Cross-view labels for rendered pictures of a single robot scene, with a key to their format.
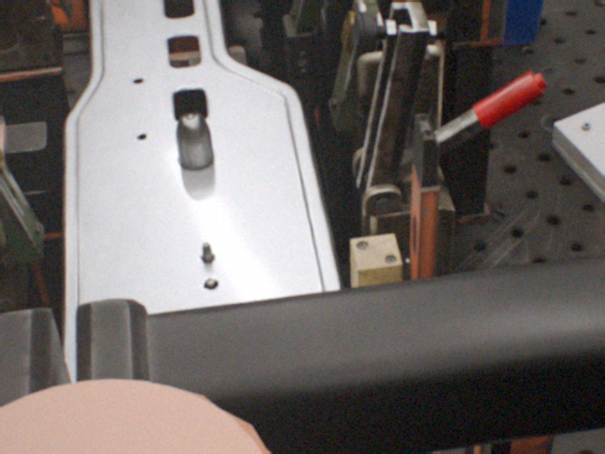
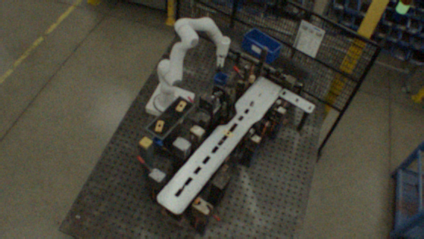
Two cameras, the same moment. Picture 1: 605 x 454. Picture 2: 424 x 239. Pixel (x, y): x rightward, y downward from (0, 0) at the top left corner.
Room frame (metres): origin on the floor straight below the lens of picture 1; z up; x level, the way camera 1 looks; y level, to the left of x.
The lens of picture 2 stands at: (2.51, 0.82, 3.08)
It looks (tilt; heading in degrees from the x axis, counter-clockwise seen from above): 52 degrees down; 211
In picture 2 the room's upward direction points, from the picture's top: 10 degrees clockwise
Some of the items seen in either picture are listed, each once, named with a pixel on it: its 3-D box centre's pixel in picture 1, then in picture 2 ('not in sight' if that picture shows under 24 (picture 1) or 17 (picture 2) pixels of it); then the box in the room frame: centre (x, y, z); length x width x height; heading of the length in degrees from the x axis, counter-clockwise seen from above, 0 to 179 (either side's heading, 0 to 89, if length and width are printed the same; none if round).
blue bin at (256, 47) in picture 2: not in sight; (261, 45); (0.28, -0.21, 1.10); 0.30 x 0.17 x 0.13; 88
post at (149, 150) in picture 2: not in sight; (147, 161); (1.67, -0.16, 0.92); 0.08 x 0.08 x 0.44; 5
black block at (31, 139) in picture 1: (39, 250); (262, 134); (0.86, 0.27, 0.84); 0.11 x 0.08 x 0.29; 95
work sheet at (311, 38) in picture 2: not in sight; (309, 38); (0.13, 0.12, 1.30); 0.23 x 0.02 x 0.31; 95
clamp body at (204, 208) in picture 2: not in sight; (201, 217); (1.72, 0.36, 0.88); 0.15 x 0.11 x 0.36; 95
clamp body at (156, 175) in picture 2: not in sight; (157, 187); (1.75, 0.01, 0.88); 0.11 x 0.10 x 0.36; 95
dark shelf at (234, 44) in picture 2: not in sight; (263, 54); (0.27, -0.16, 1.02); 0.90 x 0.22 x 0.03; 95
